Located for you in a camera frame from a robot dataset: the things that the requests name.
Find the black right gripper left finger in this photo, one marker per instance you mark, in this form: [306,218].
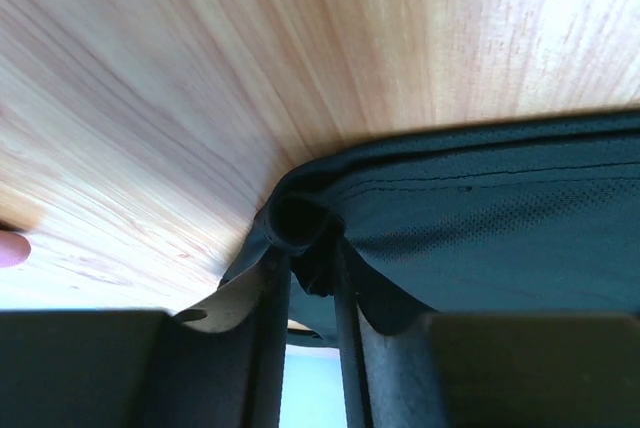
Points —
[219,364]

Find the folded red t shirt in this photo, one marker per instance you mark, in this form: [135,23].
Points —
[14,249]

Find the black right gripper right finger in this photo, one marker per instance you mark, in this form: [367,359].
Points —
[406,365]

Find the black t shirt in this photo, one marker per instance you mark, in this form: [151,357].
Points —
[541,215]

